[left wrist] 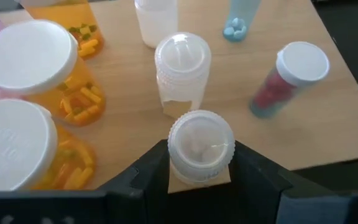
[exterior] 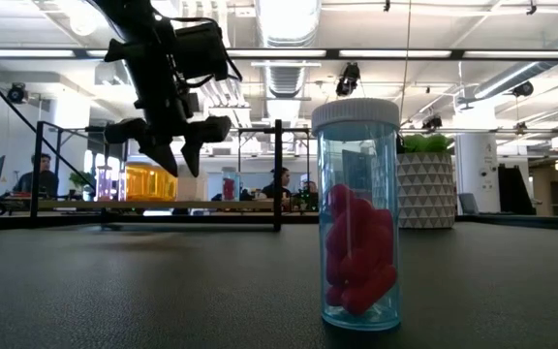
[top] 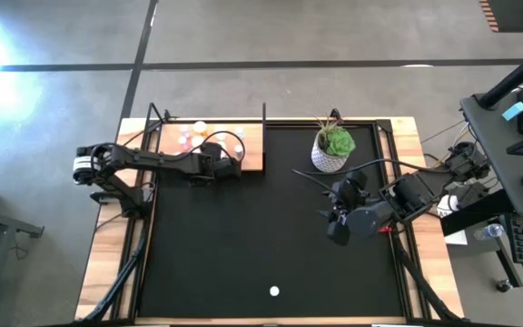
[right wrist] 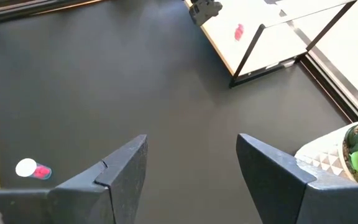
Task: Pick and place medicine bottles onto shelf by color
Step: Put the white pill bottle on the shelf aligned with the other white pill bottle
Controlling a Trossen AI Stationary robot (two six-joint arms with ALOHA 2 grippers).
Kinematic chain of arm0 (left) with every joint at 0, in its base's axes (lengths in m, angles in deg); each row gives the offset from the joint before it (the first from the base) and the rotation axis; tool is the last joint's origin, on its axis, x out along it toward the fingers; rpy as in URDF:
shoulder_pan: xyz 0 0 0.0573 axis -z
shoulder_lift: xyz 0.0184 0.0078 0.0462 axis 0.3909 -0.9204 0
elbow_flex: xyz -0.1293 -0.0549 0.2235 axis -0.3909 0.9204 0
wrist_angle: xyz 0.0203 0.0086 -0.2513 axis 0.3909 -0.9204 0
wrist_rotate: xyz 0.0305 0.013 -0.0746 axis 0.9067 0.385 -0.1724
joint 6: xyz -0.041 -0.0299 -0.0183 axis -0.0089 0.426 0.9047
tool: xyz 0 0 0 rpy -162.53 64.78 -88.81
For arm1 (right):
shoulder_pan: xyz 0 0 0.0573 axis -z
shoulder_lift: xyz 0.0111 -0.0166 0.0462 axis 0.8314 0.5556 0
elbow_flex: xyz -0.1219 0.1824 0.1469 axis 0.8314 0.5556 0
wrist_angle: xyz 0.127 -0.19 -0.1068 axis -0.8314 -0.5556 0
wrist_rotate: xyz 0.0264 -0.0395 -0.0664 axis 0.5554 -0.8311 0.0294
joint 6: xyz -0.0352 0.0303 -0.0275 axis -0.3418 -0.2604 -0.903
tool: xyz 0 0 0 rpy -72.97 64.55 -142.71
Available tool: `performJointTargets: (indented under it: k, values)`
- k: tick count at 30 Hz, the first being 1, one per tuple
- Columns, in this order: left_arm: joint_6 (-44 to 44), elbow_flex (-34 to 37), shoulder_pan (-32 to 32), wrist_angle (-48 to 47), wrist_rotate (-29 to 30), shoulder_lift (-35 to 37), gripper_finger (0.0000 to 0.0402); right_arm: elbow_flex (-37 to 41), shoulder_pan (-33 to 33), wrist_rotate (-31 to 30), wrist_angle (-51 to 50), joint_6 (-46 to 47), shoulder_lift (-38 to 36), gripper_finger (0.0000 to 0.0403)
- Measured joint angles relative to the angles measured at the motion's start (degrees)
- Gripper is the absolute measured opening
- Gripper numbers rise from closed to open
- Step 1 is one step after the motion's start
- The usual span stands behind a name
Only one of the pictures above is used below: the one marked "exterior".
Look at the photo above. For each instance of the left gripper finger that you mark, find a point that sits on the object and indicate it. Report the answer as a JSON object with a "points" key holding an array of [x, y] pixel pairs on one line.
{"points": [[163, 155], [192, 155]]}

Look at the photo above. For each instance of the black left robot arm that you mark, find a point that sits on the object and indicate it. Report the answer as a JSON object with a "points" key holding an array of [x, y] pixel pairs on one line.
{"points": [[136, 29]]}

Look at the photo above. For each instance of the small green background plant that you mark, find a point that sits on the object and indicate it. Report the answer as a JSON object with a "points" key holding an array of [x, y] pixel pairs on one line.
{"points": [[81, 179]]}

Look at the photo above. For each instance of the person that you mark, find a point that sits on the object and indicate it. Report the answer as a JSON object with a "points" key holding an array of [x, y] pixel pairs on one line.
{"points": [[308, 186], [41, 179], [285, 178]]}

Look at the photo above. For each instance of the black table mat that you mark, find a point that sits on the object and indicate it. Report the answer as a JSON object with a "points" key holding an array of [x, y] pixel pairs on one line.
{"points": [[114, 291]]}

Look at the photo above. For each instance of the black ceiling spotlight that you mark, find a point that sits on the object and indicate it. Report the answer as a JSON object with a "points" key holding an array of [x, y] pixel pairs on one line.
{"points": [[522, 88], [16, 94], [348, 80], [431, 122]]}

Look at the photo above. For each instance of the black overhead light bar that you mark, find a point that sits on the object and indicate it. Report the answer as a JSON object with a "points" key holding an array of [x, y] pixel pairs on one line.
{"points": [[332, 53]]}

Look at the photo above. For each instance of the tall blue vial red pills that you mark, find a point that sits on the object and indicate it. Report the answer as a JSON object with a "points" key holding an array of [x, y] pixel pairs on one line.
{"points": [[356, 242]]}

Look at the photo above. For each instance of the succulent in patterned white pot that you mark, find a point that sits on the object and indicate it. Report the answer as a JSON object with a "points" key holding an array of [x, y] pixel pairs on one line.
{"points": [[425, 194]]}

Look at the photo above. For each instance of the office chair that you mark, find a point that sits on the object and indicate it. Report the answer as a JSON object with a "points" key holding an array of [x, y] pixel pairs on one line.
{"points": [[468, 203]]}

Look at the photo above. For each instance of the white column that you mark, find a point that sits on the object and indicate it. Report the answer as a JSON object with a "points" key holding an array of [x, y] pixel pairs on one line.
{"points": [[475, 165]]}

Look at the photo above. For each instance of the black partition panel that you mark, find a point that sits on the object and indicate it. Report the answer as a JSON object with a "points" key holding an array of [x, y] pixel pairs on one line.
{"points": [[514, 189]]}

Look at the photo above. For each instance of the black shelf frame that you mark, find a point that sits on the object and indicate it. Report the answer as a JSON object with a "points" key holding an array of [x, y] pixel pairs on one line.
{"points": [[277, 194]]}

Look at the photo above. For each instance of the black table frame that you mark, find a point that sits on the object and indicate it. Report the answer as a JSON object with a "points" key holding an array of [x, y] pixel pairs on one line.
{"points": [[66, 220]]}

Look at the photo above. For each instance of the silver ceiling air duct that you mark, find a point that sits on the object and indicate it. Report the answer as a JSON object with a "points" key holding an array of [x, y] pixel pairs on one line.
{"points": [[285, 80]]}

